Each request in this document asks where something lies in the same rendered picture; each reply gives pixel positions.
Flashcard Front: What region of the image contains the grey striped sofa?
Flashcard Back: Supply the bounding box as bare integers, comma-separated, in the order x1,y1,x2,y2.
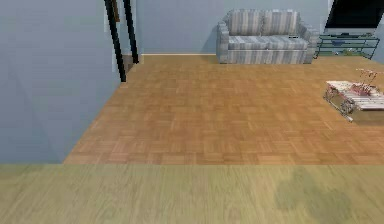
215,8,320,65

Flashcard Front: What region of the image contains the black television set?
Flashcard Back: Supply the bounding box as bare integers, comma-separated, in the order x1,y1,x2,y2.
323,0,384,36

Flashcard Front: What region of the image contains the green glass television stand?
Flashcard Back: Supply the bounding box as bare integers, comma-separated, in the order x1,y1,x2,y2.
315,32,381,60

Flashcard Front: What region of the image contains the white slatted coffee table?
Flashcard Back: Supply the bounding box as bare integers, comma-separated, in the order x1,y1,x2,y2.
322,80,384,123

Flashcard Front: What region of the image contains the red object on table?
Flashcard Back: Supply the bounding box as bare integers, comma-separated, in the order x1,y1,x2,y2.
349,68,384,97

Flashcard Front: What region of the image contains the black door frame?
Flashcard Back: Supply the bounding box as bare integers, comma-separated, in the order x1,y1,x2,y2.
103,0,140,83

